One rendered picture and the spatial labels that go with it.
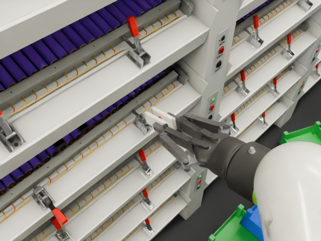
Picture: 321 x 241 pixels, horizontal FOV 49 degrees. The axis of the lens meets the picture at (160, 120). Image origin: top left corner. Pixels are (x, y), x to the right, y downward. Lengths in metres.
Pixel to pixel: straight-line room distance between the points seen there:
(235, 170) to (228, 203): 1.01
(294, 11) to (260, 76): 0.23
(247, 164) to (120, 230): 0.64
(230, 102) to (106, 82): 0.60
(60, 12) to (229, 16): 0.43
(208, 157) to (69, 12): 0.33
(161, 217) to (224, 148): 0.79
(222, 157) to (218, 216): 0.97
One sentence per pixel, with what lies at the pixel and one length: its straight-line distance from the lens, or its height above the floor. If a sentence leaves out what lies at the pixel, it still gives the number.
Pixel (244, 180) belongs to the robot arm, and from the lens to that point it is 0.58.
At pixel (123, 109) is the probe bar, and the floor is 0.80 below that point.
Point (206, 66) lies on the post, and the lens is 0.84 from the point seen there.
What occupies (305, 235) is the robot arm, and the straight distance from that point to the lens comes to 0.40.
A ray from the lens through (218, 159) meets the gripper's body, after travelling 0.61.
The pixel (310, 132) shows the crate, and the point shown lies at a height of 0.00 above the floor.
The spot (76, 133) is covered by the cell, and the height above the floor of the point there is 0.80.
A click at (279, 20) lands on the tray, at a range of 1.18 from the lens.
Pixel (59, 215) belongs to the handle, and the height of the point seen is 0.78.
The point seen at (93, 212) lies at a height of 0.56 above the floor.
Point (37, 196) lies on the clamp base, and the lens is 0.74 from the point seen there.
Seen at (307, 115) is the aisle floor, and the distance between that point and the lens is 2.00.
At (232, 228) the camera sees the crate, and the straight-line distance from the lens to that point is 1.54.
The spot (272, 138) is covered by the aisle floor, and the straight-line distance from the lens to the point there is 1.83.
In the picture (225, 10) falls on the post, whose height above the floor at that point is 0.97.
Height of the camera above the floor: 1.40
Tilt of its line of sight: 50 degrees down
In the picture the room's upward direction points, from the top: straight up
